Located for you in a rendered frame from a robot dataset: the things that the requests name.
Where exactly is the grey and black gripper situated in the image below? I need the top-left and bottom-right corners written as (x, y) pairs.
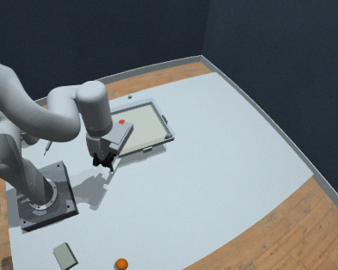
top-left (86, 133), bottom-right (111, 168)

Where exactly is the orange ball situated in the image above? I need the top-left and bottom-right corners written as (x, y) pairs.
top-left (115, 259), bottom-right (128, 270)

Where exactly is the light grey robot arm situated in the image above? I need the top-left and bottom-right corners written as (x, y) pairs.
top-left (0, 64), bottom-right (133, 211)

